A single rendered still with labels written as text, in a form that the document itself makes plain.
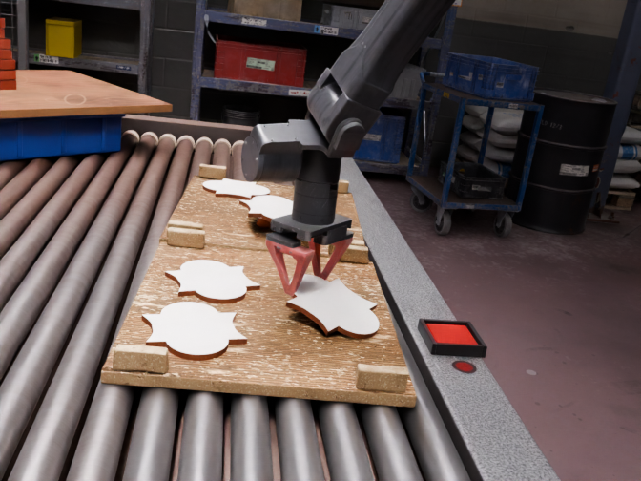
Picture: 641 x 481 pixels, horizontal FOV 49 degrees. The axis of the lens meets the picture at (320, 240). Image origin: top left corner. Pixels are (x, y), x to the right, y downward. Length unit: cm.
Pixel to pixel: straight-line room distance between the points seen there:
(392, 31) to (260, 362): 40
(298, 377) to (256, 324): 13
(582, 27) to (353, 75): 581
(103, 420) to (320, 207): 37
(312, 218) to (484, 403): 31
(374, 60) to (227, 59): 446
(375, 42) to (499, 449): 47
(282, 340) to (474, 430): 25
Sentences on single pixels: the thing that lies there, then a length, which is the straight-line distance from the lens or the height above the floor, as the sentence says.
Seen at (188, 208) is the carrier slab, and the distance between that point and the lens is 135.
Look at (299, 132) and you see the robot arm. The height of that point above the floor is 118.
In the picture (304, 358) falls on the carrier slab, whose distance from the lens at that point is 86.
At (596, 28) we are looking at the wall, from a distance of 667.
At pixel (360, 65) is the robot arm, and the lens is 84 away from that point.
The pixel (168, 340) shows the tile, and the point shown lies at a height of 94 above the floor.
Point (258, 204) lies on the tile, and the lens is 127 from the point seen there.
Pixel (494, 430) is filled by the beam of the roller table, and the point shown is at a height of 92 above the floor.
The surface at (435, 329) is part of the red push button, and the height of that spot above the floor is 93.
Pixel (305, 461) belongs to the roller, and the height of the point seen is 92.
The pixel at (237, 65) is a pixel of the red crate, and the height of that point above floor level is 75.
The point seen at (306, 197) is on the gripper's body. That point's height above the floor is 110.
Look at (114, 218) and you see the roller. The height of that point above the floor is 91.
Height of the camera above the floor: 135
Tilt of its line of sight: 19 degrees down
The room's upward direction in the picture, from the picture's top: 7 degrees clockwise
